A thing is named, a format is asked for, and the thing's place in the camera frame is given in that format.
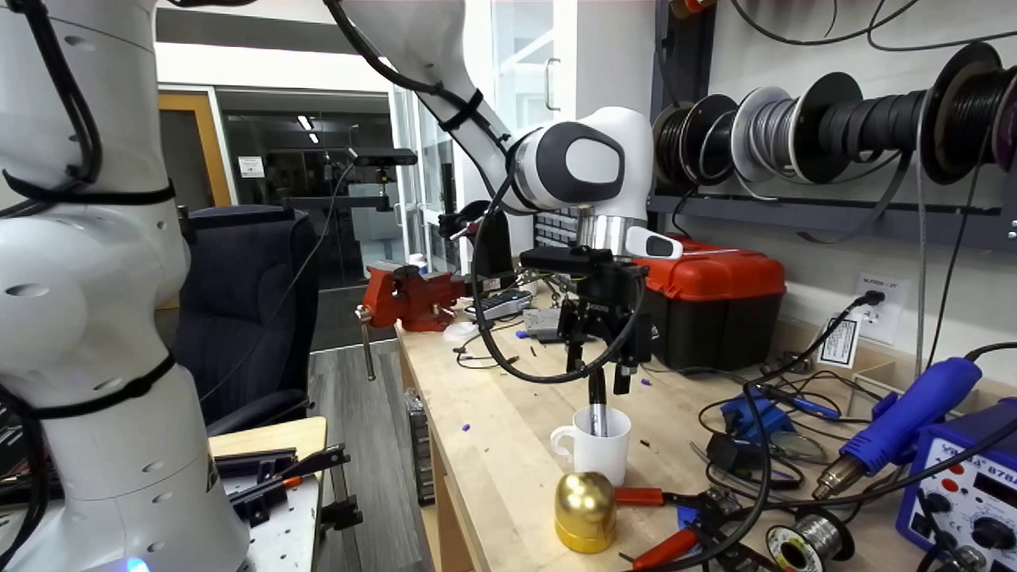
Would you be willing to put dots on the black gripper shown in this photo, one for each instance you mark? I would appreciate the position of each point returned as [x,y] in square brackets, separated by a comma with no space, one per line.
[608,302]

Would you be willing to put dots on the black marker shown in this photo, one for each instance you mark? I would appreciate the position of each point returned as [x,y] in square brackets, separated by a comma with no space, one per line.
[600,403]

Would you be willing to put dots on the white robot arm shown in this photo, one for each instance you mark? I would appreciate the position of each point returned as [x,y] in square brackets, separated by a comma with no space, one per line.
[92,245]

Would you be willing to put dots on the white mug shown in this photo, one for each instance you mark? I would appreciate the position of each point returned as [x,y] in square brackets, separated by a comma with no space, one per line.
[594,441]

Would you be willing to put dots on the red and black toolbox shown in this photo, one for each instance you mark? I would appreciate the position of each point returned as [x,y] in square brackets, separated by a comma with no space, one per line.
[712,305]

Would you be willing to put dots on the gold metal dome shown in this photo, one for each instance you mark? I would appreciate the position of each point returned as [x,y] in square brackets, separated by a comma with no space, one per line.
[582,512]

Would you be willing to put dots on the small blue electronics module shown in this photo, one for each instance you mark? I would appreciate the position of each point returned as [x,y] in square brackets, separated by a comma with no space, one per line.
[753,419]

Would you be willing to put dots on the red bench vise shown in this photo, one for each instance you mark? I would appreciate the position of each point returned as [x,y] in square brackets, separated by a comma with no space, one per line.
[408,298]

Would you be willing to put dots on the blue hot air gun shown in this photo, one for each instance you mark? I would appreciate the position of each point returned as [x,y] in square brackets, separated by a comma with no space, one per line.
[896,425]

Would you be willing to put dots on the side table with tools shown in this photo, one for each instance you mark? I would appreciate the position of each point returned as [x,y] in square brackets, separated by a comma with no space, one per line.
[278,478]

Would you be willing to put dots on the dark blue office chair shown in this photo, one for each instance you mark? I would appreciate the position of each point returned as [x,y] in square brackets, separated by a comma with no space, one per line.
[249,314]

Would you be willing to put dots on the blue soldering station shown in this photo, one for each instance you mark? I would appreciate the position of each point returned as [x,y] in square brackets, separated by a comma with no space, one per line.
[966,506]

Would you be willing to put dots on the red handled pliers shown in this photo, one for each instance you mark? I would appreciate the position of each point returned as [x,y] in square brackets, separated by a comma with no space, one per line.
[678,524]

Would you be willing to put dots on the solder wire spool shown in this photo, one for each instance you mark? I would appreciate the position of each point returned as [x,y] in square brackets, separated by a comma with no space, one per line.
[807,544]

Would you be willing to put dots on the wire spool rack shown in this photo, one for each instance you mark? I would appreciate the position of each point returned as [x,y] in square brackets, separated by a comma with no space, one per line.
[830,161]

